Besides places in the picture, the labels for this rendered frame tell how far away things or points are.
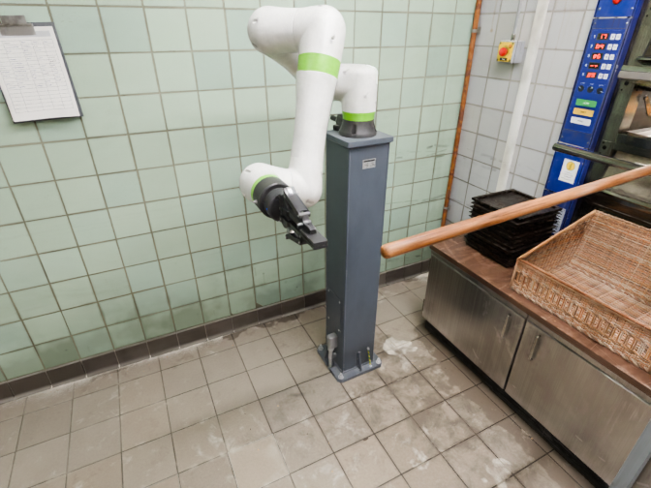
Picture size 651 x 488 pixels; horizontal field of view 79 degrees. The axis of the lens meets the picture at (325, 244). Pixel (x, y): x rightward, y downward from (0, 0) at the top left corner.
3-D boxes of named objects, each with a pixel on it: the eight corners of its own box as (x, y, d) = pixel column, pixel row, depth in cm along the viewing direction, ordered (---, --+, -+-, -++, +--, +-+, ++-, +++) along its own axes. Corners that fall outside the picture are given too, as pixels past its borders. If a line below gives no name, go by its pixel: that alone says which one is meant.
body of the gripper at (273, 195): (292, 182, 94) (307, 196, 86) (294, 215, 98) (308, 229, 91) (262, 188, 91) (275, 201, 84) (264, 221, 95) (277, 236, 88)
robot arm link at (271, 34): (311, 70, 158) (241, -5, 107) (349, 71, 153) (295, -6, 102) (306, 103, 159) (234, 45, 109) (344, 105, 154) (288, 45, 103)
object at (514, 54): (505, 61, 204) (509, 40, 199) (520, 63, 196) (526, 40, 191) (494, 62, 201) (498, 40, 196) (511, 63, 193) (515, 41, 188)
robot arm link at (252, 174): (231, 194, 109) (238, 155, 105) (272, 198, 115) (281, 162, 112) (245, 212, 98) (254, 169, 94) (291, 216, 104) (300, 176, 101)
